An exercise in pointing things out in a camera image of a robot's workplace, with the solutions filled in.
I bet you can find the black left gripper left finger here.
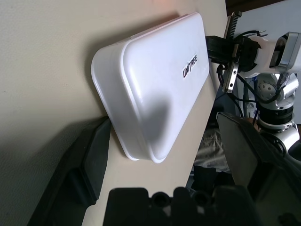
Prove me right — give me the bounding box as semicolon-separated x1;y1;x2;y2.
30;118;111;226

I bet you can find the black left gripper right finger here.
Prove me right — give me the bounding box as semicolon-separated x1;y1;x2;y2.
216;112;301;226

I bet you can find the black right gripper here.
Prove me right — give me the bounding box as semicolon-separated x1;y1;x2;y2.
206;12;259;93

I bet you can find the white Unitree pencil case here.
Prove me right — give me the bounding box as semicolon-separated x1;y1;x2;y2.
91;12;210;163

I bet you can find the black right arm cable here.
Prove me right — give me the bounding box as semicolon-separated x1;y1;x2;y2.
216;29;283;123

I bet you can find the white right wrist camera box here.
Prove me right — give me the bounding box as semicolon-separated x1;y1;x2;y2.
244;32;301;80

